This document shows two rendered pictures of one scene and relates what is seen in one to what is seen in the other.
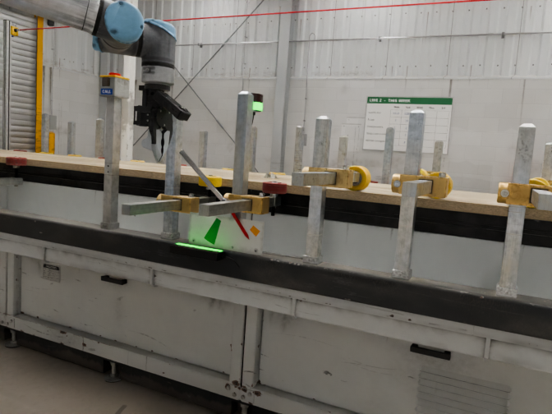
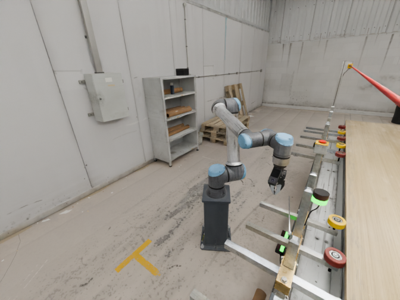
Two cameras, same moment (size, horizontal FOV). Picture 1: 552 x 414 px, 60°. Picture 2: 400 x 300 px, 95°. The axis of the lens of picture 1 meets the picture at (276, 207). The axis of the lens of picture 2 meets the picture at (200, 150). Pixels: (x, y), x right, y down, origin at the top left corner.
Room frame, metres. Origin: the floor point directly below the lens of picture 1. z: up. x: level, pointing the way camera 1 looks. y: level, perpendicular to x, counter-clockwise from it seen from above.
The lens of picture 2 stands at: (1.11, -0.64, 1.68)
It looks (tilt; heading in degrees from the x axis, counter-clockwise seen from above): 24 degrees down; 102
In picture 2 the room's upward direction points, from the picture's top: 2 degrees counter-clockwise
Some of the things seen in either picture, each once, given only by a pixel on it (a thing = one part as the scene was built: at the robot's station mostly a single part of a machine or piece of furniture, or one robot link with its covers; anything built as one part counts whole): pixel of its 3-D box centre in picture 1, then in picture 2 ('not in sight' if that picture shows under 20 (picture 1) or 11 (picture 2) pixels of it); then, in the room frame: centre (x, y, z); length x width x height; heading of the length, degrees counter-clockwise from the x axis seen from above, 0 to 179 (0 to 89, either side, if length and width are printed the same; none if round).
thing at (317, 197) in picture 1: (317, 202); (284, 279); (1.34, -0.11, 0.87); 0.04 x 0.04 x 0.48; 65
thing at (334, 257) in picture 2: (273, 198); (332, 262); (1.58, 0.01, 0.85); 0.08 x 0.08 x 0.11
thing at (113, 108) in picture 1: (111, 163); (312, 181); (1.66, 0.58, 0.93); 0.05 x 0.05 x 0.45; 65
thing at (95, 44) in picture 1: (117, 35); (268, 138); (1.31, 0.45, 1.28); 0.12 x 0.12 x 0.09; 27
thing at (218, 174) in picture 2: not in sight; (217, 175); (0.97, 0.78, 0.79); 0.17 x 0.15 x 0.18; 27
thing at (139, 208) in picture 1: (174, 204); (294, 216); (1.50, 0.32, 0.82); 0.44 x 0.03 x 0.04; 155
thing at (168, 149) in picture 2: not in sight; (174, 119); (-0.05, 2.68, 0.78); 0.90 x 0.45 x 1.55; 65
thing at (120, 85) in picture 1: (114, 88); (321, 147); (1.66, 0.58, 1.18); 0.07 x 0.07 x 0.08; 65
